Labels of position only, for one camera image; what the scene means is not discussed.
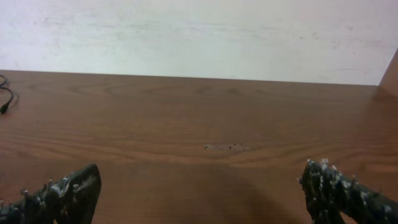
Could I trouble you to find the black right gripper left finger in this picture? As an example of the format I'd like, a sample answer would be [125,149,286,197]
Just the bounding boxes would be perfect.
[1,164,101,224]

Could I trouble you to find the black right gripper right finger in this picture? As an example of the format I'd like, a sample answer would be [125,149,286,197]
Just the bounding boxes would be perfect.
[298,159,397,224]

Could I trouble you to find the right brown cardboard panel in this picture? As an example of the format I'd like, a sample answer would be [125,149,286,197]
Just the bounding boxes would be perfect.
[379,49,398,97]

